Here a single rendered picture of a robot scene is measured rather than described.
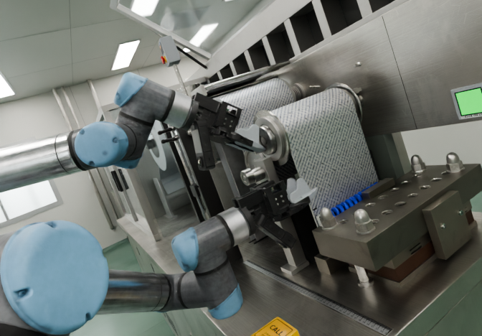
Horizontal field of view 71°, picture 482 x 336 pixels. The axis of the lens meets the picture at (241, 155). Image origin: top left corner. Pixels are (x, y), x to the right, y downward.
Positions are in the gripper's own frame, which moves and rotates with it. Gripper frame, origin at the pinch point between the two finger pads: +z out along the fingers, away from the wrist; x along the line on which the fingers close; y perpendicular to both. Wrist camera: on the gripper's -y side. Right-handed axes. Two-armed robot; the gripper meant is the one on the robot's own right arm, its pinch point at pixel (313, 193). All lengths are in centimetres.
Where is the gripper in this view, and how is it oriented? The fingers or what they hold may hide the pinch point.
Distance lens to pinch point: 84.2
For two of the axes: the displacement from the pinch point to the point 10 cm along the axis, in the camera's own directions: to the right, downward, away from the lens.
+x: -4.4, 0.6, 9.0
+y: -3.5, -9.3, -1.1
